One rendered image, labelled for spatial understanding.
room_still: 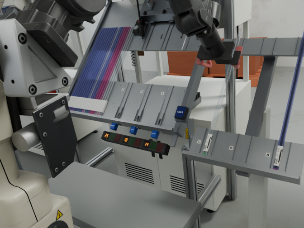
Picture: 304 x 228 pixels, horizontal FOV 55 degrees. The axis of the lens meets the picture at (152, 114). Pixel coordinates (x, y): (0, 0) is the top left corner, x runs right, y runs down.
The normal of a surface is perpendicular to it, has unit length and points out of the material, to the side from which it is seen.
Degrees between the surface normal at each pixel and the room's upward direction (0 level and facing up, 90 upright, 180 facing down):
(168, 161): 90
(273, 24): 90
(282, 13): 90
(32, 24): 37
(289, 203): 0
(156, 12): 43
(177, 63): 90
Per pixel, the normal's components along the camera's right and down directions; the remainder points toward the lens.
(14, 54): -0.42, 0.28
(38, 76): 0.91, 0.06
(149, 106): -0.47, -0.40
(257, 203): -0.54, 0.40
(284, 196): -0.13, -0.91
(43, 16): 0.31, -0.33
